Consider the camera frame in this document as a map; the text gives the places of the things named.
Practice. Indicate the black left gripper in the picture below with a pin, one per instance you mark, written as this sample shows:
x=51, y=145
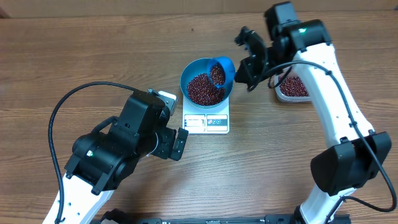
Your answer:
x=168, y=135

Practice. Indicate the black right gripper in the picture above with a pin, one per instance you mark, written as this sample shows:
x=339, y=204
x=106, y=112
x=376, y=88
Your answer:
x=249, y=69

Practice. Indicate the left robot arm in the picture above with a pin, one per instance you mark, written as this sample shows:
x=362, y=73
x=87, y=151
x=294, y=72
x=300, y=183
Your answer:
x=103, y=158

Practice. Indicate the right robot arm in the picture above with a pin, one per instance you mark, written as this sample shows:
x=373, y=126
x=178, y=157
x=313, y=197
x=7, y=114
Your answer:
x=354, y=152

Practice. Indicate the white digital kitchen scale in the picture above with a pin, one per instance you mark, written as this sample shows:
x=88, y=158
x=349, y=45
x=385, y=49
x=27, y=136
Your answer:
x=214, y=120

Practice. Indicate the red beans in bowl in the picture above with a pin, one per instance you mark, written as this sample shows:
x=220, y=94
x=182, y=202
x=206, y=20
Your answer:
x=203, y=90

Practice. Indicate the teal plastic bowl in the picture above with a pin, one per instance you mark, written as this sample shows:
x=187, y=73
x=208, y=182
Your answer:
x=191, y=71

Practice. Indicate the red beans in container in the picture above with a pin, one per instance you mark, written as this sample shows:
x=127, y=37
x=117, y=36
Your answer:
x=293, y=86

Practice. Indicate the clear plastic container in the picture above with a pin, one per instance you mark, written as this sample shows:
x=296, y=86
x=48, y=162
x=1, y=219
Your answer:
x=288, y=99

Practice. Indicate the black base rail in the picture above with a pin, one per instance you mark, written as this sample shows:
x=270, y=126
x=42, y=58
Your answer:
x=117, y=216

